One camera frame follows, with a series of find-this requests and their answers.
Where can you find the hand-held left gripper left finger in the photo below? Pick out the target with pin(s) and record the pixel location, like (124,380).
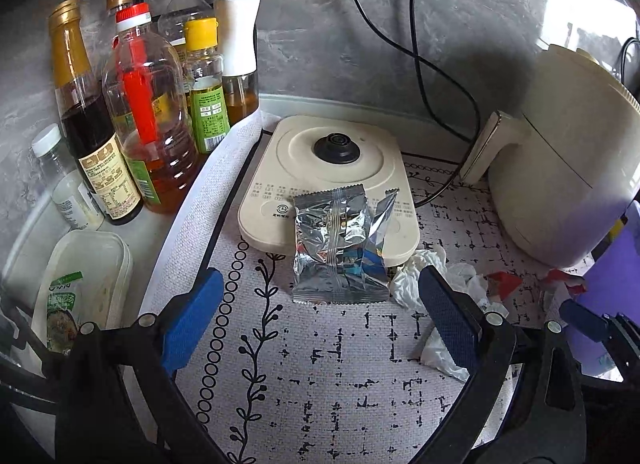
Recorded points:
(192,324)

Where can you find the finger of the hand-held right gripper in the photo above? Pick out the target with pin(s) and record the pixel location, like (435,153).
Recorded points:
(580,316)

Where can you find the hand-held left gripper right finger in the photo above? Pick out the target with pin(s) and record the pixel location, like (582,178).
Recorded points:
(447,319)

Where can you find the purple plastic bucket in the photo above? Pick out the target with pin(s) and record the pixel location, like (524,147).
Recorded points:
(615,269)

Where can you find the crumpled white tissue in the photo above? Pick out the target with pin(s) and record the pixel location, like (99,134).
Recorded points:
(415,274)
(467,281)
(435,354)

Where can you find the red wrapper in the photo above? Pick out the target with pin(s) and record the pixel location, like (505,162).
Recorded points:
(505,286)
(567,280)

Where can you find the white green label plastic container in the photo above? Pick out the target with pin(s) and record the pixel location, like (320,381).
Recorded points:
(95,269)

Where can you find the white patterned table mat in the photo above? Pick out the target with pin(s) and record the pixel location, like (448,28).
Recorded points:
(325,369)

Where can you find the cream air fryer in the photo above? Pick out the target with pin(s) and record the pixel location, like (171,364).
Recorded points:
(560,169)

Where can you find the red cap cooking oil bottle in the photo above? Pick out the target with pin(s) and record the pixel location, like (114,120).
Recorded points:
(165,164)

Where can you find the small white cap jar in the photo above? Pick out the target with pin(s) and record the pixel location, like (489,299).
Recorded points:
(70,194)

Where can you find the cream kettle base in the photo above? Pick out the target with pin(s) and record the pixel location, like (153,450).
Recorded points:
(300,154)

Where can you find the yellow cap green label bottle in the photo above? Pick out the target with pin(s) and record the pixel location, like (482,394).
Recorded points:
(207,114)

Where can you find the white top oil sprayer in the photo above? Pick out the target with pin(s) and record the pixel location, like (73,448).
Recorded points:
(235,29)

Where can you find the clear gold cap bottle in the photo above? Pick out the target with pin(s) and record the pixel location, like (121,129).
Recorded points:
(185,9)

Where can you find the gold cap red label bottle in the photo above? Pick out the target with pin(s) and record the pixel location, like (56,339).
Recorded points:
(119,0)

